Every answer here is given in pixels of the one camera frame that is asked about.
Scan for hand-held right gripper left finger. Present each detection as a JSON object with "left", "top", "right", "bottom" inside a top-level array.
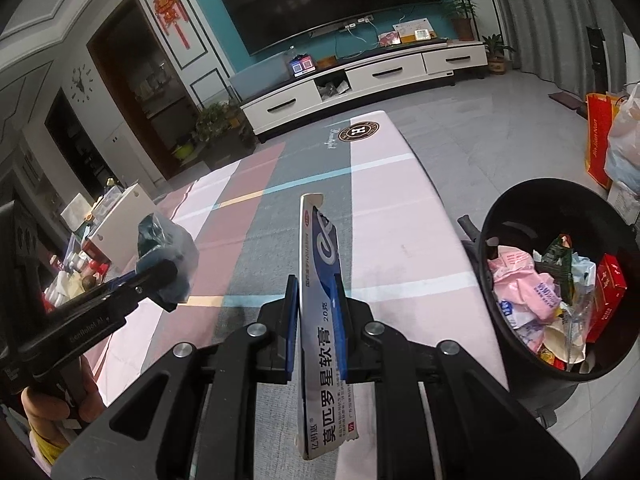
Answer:
[{"left": 50, "top": 275, "right": 301, "bottom": 480}]

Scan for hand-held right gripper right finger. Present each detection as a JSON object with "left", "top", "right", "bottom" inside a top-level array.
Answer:
[{"left": 330, "top": 275, "right": 581, "bottom": 480}]

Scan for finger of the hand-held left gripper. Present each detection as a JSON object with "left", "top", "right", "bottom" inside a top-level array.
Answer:
[
  {"left": 107, "top": 269, "right": 147, "bottom": 292},
  {"left": 102, "top": 259, "right": 179, "bottom": 311}
]

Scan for bluish plastic wrapper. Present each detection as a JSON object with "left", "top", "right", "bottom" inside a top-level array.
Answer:
[{"left": 136, "top": 212, "right": 199, "bottom": 311}]

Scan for white ointment box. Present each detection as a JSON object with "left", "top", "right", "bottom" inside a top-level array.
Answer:
[{"left": 298, "top": 192, "right": 361, "bottom": 462}]

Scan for pink plastic bag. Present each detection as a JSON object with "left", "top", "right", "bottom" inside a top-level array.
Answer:
[{"left": 487, "top": 244, "right": 563, "bottom": 353}]

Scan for black plastic bucket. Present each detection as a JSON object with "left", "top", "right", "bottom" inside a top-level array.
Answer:
[{"left": 460, "top": 180, "right": 640, "bottom": 401}]

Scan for white paper cup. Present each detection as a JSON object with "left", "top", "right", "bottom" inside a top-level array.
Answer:
[{"left": 542, "top": 317, "right": 586, "bottom": 363}]

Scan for green snack wrapper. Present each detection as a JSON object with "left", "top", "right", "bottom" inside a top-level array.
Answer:
[{"left": 542, "top": 234, "right": 575, "bottom": 306}]

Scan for clear blue-printed plastic bag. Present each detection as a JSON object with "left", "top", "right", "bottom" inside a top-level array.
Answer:
[{"left": 562, "top": 255, "right": 598, "bottom": 361}]

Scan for red cigarette box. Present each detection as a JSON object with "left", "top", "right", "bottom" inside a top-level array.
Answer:
[{"left": 584, "top": 253, "right": 628, "bottom": 343}]

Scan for person's left hand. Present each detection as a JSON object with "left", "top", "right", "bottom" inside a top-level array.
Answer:
[{"left": 22, "top": 357, "right": 103, "bottom": 446}]

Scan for cluttered bottles and jars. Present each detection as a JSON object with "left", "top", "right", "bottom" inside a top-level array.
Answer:
[{"left": 42, "top": 247, "right": 111, "bottom": 311}]

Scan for white storage box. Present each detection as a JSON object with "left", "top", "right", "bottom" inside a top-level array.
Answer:
[{"left": 90, "top": 182, "right": 161, "bottom": 273}]

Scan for potted plants on dark stand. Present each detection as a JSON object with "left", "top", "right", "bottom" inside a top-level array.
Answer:
[{"left": 192, "top": 100, "right": 258, "bottom": 161}]

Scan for dark wooden display cabinet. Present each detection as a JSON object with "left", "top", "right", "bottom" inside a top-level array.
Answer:
[{"left": 87, "top": 0, "right": 201, "bottom": 181}]

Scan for grey glass tank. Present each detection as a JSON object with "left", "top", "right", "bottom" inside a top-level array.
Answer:
[{"left": 230, "top": 55, "right": 293, "bottom": 103}]

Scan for blue and red boxes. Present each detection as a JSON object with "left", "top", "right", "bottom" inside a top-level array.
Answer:
[{"left": 289, "top": 55, "right": 317, "bottom": 78}]

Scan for white television cabinet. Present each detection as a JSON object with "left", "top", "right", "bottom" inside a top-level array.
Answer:
[{"left": 240, "top": 40, "right": 488, "bottom": 143}]

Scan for small potted plant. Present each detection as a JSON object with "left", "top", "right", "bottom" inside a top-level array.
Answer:
[{"left": 482, "top": 34, "right": 513, "bottom": 76}]

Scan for white desk calendar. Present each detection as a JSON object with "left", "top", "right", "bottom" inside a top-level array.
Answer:
[{"left": 392, "top": 17, "right": 433, "bottom": 43}]

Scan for white printed carton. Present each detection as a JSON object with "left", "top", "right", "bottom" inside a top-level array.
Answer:
[{"left": 607, "top": 180, "right": 640, "bottom": 226}]

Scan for orange shopping bag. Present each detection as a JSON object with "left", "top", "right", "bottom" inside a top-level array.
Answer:
[{"left": 585, "top": 92, "right": 621, "bottom": 191}]

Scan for dark doormat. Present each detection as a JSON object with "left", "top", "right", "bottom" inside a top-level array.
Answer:
[{"left": 547, "top": 92, "right": 588, "bottom": 111}]

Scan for tall potted plant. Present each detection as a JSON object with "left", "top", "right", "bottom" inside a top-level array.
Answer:
[{"left": 440, "top": 0, "right": 478, "bottom": 43}]

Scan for large black television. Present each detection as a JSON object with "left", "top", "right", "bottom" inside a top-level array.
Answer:
[{"left": 207, "top": 0, "right": 446, "bottom": 56}]

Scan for pale filled plastic bag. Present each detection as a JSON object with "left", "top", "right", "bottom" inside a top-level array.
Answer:
[{"left": 604, "top": 85, "right": 640, "bottom": 183}]

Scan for upright vacuum cleaner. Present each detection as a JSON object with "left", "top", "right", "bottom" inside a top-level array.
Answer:
[{"left": 586, "top": 25, "right": 607, "bottom": 96}]

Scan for grey curtain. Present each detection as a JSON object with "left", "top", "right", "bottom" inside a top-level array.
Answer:
[{"left": 487, "top": 0, "right": 640, "bottom": 101}]

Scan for black wall clock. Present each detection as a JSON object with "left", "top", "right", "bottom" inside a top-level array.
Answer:
[{"left": 67, "top": 62, "right": 96, "bottom": 101}]

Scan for red knot wall decoration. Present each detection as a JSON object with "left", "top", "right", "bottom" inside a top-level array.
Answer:
[{"left": 152, "top": 0, "right": 193, "bottom": 51}]

